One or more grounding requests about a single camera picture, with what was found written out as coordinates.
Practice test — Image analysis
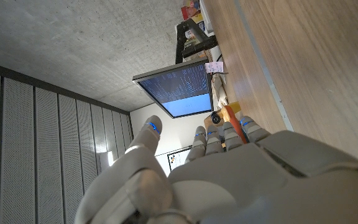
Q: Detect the white crumpled cloth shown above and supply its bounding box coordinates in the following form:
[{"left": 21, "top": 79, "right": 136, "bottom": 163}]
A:
[{"left": 213, "top": 74, "right": 229, "bottom": 108}]

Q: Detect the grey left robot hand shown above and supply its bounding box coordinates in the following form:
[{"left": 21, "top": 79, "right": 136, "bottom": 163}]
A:
[{"left": 74, "top": 114, "right": 358, "bottom": 224}]

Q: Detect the pale sticky note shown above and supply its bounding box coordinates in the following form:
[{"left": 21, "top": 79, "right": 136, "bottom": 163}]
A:
[{"left": 204, "top": 61, "right": 224, "bottom": 74}]

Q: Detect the black framed whiteboard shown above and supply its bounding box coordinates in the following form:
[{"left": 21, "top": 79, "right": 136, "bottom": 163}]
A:
[{"left": 166, "top": 145, "right": 194, "bottom": 172}]

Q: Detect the flat computer monitor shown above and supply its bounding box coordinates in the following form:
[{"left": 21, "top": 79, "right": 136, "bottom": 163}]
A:
[{"left": 132, "top": 57, "right": 214, "bottom": 119}]

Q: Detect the orange teal toy plane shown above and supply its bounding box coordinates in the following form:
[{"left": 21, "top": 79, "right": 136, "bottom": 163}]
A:
[{"left": 210, "top": 101, "right": 248, "bottom": 144}]

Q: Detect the white flat box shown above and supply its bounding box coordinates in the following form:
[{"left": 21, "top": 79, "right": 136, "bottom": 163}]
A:
[{"left": 199, "top": 0, "right": 214, "bottom": 34}]

